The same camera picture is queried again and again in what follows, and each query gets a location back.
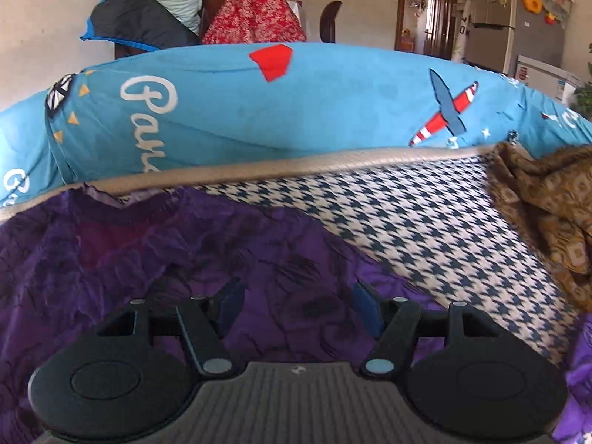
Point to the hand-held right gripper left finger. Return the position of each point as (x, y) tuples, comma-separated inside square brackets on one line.
[(231, 305)]

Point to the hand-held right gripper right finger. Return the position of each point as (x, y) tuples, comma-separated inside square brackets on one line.
[(367, 310)]

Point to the purple floral shirt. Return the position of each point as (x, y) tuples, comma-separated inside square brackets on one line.
[(277, 259)]

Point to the houndstooth bed mat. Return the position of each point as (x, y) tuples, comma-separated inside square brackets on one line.
[(439, 240)]

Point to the brown patterned cloth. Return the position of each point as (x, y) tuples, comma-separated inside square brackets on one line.
[(550, 203)]

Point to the blue printed blanket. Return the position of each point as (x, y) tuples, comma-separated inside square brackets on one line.
[(323, 101)]

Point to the dark wooden chair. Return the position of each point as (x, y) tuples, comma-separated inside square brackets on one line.
[(329, 21)]

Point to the red floral cloth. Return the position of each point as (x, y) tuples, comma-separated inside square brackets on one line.
[(254, 14)]

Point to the white chest freezer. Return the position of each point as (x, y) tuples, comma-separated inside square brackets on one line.
[(541, 71)]

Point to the white printed hanging cloth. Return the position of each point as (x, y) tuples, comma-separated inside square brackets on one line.
[(461, 27)]

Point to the green potted plant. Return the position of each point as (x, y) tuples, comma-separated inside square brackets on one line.
[(583, 99)]

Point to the pale green pillow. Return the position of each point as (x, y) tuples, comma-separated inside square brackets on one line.
[(180, 2)]

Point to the grey refrigerator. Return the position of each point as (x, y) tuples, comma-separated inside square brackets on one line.
[(532, 32)]

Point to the orange fridge magnet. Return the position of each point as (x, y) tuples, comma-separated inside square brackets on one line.
[(532, 2)]

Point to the wooden door frame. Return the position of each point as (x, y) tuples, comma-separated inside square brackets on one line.
[(401, 9)]

